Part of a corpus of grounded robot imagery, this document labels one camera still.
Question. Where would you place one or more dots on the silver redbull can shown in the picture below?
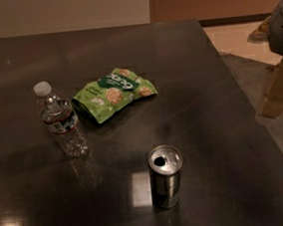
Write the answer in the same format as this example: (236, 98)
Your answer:
(165, 166)

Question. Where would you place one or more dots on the green snack bag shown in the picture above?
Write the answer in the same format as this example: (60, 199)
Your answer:
(110, 94)

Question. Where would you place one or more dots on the clear plastic water bottle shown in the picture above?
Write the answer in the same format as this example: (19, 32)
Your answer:
(57, 113)

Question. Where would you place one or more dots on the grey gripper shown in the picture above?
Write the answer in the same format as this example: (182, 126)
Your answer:
(273, 103)

